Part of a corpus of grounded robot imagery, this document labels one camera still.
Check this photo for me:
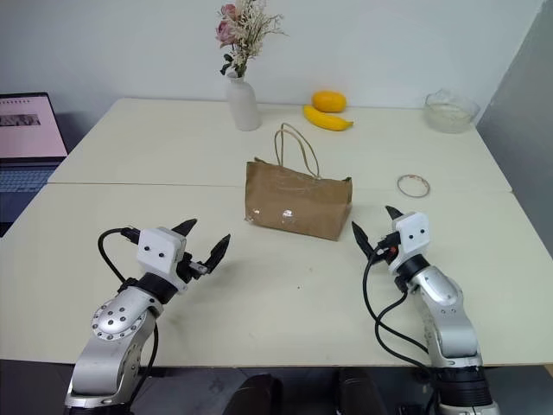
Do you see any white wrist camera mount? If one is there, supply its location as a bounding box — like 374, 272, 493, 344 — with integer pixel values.
387, 211, 431, 276
137, 226, 190, 296

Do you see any yellow banana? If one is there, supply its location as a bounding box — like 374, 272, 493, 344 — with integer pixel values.
302, 104, 354, 131

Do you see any white ceramic vase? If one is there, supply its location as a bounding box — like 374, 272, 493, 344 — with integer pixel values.
226, 71, 263, 131

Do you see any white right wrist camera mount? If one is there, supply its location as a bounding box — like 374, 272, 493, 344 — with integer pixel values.
387, 211, 431, 276

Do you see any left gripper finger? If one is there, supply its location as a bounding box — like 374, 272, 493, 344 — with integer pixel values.
170, 218, 199, 238
204, 233, 233, 275

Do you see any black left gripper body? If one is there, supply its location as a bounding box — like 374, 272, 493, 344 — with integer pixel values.
175, 252, 210, 285

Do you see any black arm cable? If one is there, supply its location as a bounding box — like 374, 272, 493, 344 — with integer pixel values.
97, 226, 160, 401
362, 245, 434, 369

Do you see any thin clear tape ring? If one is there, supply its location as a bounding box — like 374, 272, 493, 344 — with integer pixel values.
397, 173, 431, 199

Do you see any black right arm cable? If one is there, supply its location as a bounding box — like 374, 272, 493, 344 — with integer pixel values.
362, 245, 434, 369

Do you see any dark rounded shape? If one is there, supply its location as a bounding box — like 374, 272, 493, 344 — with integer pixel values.
222, 373, 284, 415

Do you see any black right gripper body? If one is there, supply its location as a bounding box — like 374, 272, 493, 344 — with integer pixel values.
372, 231, 404, 265

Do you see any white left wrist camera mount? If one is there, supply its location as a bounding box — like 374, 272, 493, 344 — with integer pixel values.
137, 226, 190, 296

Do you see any dried pink flower bouquet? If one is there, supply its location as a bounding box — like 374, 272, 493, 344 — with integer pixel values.
214, 2, 289, 80

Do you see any clear glass bowl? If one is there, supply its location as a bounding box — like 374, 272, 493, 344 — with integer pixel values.
423, 87, 481, 135

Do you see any brown paper bag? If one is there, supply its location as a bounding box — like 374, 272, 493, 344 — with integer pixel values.
244, 122, 353, 242

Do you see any yellow-orange mango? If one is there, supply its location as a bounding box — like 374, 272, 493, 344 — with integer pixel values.
312, 89, 348, 113

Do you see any open laptop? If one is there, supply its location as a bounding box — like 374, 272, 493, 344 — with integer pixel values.
0, 91, 70, 237

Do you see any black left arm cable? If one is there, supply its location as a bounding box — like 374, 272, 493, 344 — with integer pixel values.
97, 226, 160, 401

